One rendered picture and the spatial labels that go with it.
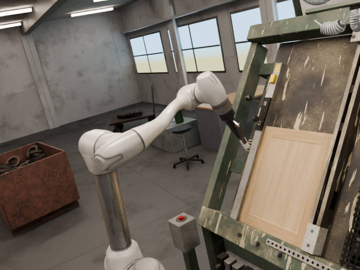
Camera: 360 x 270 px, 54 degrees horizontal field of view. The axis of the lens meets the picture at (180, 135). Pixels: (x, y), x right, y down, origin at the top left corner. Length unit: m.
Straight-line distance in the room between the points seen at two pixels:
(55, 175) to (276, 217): 3.44
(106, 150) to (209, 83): 0.58
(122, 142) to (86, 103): 10.49
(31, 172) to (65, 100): 7.10
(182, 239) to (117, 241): 0.56
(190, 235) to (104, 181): 0.79
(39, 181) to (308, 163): 3.60
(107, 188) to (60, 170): 3.33
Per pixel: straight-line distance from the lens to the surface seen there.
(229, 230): 2.08
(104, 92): 11.97
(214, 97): 1.64
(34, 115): 11.56
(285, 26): 2.22
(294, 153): 1.94
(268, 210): 1.97
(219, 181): 2.24
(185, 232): 2.10
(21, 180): 4.72
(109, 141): 1.37
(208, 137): 5.96
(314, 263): 1.75
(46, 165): 4.78
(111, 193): 1.55
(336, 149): 1.79
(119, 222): 1.61
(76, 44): 11.79
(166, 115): 1.51
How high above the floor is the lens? 1.96
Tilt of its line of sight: 16 degrees down
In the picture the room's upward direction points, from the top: 12 degrees counter-clockwise
